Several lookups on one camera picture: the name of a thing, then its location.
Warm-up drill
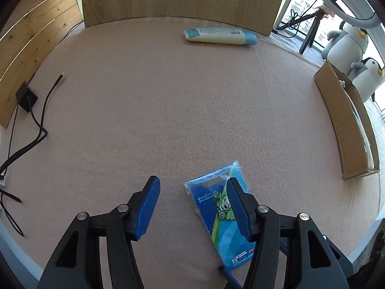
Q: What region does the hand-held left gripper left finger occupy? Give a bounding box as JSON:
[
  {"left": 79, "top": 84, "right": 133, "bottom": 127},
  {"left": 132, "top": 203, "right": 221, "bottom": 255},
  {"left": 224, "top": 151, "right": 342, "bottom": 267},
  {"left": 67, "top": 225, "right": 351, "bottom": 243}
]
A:
[{"left": 38, "top": 175, "right": 161, "bottom": 289}]

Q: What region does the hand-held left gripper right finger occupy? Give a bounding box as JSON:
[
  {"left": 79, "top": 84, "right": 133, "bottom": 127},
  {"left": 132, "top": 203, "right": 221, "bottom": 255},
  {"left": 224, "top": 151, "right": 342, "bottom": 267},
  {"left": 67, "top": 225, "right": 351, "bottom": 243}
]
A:
[{"left": 225, "top": 177, "right": 350, "bottom": 289}]

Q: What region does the blue plastic packet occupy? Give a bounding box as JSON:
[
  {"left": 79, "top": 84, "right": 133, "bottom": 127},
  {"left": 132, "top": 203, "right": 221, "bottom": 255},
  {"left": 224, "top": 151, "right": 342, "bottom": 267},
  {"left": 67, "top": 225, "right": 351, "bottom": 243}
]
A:
[{"left": 184, "top": 160, "right": 256, "bottom": 273}]

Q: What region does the cardboard box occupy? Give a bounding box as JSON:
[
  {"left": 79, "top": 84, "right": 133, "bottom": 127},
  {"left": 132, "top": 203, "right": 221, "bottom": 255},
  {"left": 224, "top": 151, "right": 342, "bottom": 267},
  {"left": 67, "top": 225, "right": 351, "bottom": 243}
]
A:
[{"left": 314, "top": 61, "right": 380, "bottom": 180}]

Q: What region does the black socket box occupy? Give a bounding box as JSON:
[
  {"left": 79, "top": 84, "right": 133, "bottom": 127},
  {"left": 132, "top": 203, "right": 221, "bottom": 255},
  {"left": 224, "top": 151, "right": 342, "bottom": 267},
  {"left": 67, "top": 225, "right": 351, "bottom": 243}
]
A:
[{"left": 16, "top": 81, "right": 39, "bottom": 113}]

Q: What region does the cream tube with blue cap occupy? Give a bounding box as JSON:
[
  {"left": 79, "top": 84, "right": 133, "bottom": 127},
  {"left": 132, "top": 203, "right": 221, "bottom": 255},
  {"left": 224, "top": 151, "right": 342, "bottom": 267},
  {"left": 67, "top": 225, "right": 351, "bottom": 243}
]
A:
[{"left": 184, "top": 27, "right": 257, "bottom": 46}]

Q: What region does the small penguin plush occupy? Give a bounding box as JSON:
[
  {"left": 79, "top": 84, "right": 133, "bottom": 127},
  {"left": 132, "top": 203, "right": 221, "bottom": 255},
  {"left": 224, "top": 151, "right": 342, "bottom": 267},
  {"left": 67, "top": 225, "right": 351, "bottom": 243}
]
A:
[{"left": 350, "top": 57, "right": 384, "bottom": 103}]

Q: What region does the black tripod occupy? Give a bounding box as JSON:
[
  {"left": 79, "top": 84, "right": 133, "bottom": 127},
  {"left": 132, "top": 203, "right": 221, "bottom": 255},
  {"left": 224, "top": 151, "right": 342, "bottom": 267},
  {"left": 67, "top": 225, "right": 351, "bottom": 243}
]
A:
[{"left": 299, "top": 7, "right": 327, "bottom": 55}]

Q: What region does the large penguin plush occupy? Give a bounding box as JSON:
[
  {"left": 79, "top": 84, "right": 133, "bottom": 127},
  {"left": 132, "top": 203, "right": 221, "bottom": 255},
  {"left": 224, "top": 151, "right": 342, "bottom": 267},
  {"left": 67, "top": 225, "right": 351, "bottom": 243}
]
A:
[{"left": 321, "top": 21, "right": 370, "bottom": 62}]

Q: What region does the wooden plank panel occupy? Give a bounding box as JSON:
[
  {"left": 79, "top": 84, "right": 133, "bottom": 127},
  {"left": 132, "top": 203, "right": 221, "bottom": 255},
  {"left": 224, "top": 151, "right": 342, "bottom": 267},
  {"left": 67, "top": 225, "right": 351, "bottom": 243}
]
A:
[{"left": 0, "top": 0, "right": 83, "bottom": 128}]

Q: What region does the blue lanyard strap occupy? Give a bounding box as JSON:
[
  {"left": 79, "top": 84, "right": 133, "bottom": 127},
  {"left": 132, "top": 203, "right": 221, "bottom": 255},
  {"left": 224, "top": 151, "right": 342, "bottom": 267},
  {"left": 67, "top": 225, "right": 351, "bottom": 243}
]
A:
[{"left": 218, "top": 265, "right": 243, "bottom": 289}]

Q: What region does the black cable with jack plug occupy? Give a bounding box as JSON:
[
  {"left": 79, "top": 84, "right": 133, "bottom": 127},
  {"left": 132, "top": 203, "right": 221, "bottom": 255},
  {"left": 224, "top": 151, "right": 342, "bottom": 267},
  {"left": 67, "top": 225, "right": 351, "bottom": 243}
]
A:
[{"left": 0, "top": 72, "right": 65, "bottom": 172}]

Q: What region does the black tripod cable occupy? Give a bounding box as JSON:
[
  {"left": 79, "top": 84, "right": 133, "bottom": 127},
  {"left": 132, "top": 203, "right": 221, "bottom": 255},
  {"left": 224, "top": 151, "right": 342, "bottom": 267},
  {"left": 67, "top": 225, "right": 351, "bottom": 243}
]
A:
[{"left": 272, "top": 1, "right": 319, "bottom": 39}]

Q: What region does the white ring light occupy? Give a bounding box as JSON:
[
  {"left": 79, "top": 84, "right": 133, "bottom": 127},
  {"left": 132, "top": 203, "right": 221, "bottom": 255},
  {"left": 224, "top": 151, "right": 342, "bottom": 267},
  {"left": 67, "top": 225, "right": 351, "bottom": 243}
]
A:
[{"left": 310, "top": 0, "right": 383, "bottom": 30}]

